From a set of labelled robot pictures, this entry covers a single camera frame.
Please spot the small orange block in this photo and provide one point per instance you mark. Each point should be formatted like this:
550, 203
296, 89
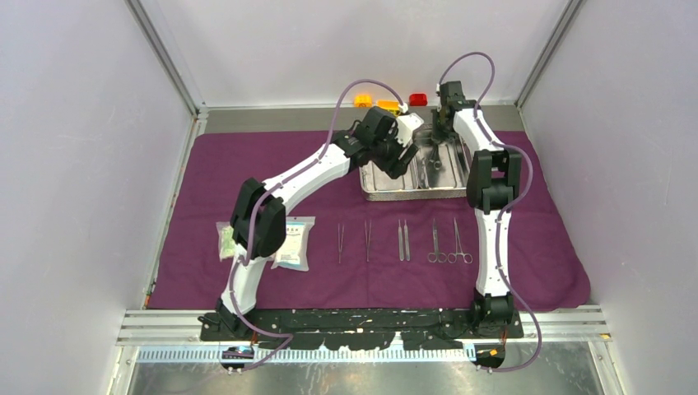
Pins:
362, 101

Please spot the red block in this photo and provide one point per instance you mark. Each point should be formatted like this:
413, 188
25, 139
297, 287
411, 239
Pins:
418, 99

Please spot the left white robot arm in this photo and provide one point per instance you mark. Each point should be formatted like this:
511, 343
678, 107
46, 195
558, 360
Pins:
259, 216

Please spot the white sterile pouch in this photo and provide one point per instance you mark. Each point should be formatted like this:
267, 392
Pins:
292, 255

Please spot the steel surgical forceps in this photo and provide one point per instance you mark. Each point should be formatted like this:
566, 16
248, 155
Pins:
434, 157

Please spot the green packet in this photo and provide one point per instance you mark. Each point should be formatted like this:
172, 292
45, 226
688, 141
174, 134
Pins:
226, 242

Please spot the steel surgical scissors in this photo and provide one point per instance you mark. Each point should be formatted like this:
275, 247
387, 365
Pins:
458, 254
436, 255

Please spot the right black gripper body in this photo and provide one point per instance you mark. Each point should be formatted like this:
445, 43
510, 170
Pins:
440, 131

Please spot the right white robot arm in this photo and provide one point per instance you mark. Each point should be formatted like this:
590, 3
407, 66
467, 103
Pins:
493, 184

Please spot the steel tweezers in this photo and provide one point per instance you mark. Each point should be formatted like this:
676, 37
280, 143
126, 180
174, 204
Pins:
368, 232
340, 240

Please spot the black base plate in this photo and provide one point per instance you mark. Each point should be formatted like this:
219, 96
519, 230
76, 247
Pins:
355, 329

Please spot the purple cloth wrap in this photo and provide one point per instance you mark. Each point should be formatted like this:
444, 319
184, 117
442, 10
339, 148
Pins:
543, 265

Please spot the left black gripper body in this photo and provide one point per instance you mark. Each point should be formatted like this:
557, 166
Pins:
385, 151

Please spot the steel instrument tray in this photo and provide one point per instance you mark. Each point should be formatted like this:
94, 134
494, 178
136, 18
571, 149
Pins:
421, 181

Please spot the orange yellow toy block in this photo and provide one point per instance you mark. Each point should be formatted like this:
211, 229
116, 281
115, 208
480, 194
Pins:
393, 106

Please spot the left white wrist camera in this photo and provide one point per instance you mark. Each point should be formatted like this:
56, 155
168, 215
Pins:
407, 123

